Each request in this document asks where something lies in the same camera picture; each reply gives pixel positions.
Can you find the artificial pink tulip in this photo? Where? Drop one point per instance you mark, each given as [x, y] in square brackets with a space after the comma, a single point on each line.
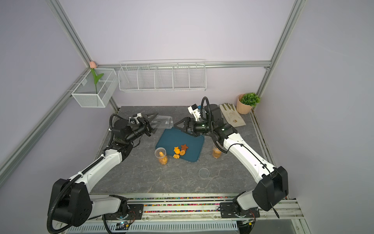
[96, 76]

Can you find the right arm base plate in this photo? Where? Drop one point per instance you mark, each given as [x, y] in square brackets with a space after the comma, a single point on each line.
[232, 210]

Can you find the orange cookies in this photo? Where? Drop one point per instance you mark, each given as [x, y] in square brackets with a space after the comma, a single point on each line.
[180, 151]

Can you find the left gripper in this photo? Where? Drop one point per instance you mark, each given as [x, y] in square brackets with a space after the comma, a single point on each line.
[146, 125]

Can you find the potted green plant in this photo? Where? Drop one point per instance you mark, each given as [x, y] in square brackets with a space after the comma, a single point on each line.
[246, 102]

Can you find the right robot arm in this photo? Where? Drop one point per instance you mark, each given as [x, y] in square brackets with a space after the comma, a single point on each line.
[272, 182]

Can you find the white wire wall shelf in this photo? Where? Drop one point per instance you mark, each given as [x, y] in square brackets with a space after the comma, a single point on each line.
[162, 75]

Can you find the clear cookie jar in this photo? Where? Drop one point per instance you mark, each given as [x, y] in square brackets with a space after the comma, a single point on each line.
[161, 154]
[216, 152]
[162, 122]

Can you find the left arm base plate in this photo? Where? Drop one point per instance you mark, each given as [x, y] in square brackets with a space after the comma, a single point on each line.
[133, 212]

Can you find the white mesh wall basket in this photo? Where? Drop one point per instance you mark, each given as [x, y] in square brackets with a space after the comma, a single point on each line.
[85, 94]

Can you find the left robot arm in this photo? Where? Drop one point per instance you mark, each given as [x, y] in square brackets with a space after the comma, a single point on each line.
[70, 201]

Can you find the teal plastic tray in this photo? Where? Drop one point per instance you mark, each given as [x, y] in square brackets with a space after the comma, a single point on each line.
[172, 138]

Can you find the beige gardening glove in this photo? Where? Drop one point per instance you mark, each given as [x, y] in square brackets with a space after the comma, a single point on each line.
[231, 115]

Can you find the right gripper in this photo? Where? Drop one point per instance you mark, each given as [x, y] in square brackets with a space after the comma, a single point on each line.
[192, 130]

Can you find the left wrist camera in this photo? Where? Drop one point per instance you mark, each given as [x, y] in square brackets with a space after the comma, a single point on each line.
[135, 119]

